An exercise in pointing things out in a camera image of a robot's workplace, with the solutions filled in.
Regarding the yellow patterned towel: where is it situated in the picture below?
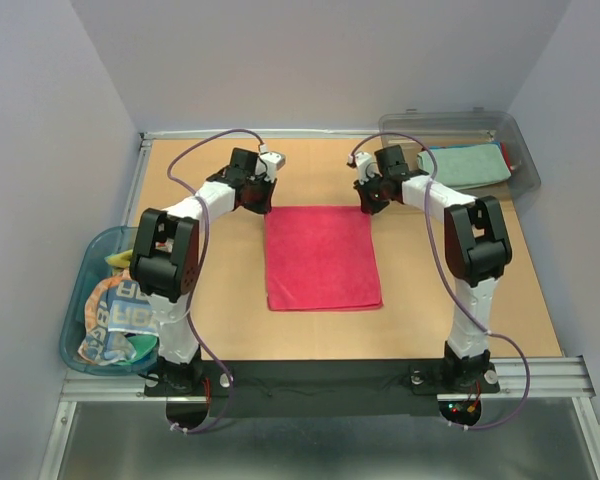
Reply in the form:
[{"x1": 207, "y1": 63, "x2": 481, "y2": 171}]
[{"x1": 105, "y1": 249, "x2": 133, "y2": 274}]

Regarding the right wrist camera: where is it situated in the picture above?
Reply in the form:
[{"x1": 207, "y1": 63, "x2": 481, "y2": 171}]
[{"x1": 347, "y1": 151, "x2": 380, "y2": 184}]

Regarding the pink towel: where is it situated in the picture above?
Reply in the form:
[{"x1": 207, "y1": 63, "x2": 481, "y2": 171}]
[{"x1": 264, "y1": 206, "x2": 383, "y2": 312}]

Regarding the red blue cat towel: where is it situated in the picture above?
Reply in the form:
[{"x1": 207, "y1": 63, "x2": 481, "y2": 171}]
[{"x1": 433, "y1": 141, "x2": 518, "y2": 173}]

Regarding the clear grey plastic bin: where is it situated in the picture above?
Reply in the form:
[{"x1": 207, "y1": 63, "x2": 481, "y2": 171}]
[{"x1": 379, "y1": 109, "x2": 541, "y2": 199}]

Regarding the aluminium front rail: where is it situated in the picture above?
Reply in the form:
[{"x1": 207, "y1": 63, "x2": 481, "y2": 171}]
[{"x1": 61, "y1": 357, "x2": 595, "y2": 402}]

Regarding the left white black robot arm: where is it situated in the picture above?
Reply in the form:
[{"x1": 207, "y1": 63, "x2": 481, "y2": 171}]
[{"x1": 129, "y1": 145, "x2": 286, "y2": 395}]

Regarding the mint green towel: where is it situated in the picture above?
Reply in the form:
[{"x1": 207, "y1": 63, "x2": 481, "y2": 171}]
[{"x1": 431, "y1": 143, "x2": 511, "y2": 190}]

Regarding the patterned light blue towel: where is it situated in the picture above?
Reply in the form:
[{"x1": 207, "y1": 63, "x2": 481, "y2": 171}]
[{"x1": 78, "y1": 270, "x2": 158, "y2": 367}]

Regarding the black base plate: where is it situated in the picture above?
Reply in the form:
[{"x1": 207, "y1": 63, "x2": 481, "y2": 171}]
[{"x1": 144, "y1": 359, "x2": 500, "y2": 428}]

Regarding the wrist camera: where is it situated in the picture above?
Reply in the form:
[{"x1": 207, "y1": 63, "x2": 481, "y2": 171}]
[
  {"x1": 255, "y1": 144, "x2": 286, "y2": 183},
  {"x1": 347, "y1": 151, "x2": 380, "y2": 184}
]

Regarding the teal plastic laundry bin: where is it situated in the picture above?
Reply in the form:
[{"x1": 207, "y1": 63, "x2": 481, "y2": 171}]
[{"x1": 59, "y1": 226, "x2": 158, "y2": 376}]

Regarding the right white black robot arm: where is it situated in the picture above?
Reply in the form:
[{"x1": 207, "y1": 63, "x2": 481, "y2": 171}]
[{"x1": 348, "y1": 145, "x2": 512, "y2": 390}]

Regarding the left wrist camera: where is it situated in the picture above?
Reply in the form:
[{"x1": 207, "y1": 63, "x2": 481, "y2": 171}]
[{"x1": 255, "y1": 144, "x2": 286, "y2": 183}]

